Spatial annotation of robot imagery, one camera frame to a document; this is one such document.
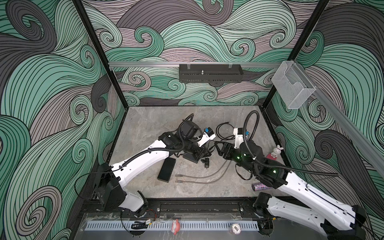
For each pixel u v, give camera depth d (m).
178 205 0.75
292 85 0.78
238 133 0.61
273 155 0.89
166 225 0.70
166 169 0.86
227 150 0.58
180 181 0.82
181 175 0.84
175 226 0.64
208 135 0.63
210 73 0.98
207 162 0.88
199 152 0.61
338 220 0.39
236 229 0.63
